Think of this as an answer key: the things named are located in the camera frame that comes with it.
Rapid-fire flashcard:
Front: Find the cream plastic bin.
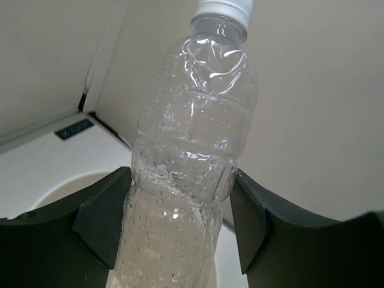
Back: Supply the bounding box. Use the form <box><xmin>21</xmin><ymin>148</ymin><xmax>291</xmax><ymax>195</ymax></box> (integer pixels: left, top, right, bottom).
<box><xmin>29</xmin><ymin>170</ymin><xmax>220</xmax><ymax>288</ymax></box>

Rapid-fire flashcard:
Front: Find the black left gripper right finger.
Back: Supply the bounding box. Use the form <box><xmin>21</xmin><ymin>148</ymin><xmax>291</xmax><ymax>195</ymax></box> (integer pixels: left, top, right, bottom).
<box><xmin>230</xmin><ymin>171</ymin><xmax>383</xmax><ymax>287</ymax></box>

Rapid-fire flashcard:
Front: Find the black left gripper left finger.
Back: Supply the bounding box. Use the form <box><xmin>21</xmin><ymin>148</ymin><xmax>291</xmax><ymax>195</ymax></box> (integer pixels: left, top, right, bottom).
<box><xmin>1</xmin><ymin>167</ymin><xmax>131</xmax><ymax>287</ymax></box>

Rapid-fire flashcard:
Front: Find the blue corner sticker left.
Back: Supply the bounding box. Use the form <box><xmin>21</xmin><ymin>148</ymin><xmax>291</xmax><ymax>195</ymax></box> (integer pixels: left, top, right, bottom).
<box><xmin>55</xmin><ymin>119</ymin><xmax>94</xmax><ymax>140</ymax></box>

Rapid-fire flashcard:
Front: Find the clear unlabelled plastic bottle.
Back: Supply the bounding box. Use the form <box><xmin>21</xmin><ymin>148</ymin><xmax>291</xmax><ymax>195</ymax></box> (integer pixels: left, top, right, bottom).
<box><xmin>109</xmin><ymin>1</ymin><xmax>258</xmax><ymax>287</ymax></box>

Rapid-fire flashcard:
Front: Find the aluminium table edge rail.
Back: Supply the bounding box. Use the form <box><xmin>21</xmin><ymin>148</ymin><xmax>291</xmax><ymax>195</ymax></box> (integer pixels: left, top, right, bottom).
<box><xmin>1</xmin><ymin>111</ymin><xmax>132</xmax><ymax>154</ymax></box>

